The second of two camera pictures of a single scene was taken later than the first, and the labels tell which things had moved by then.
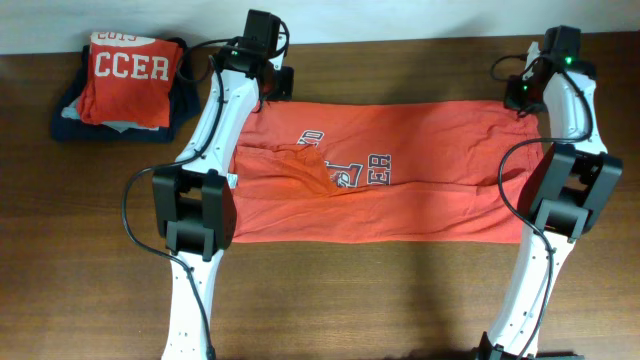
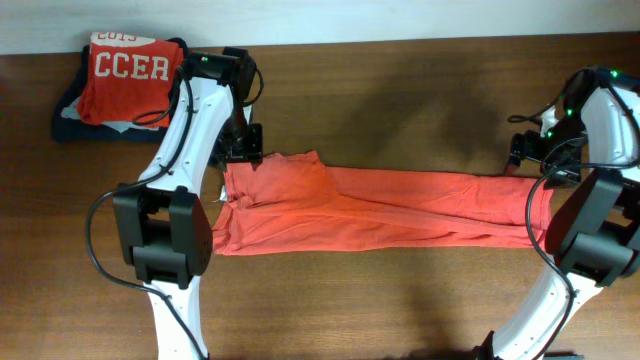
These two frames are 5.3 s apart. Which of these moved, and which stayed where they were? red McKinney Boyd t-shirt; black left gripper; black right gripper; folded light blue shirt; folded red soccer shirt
Moved: red McKinney Boyd t-shirt; black right gripper; black left gripper
Stayed: folded light blue shirt; folded red soccer shirt
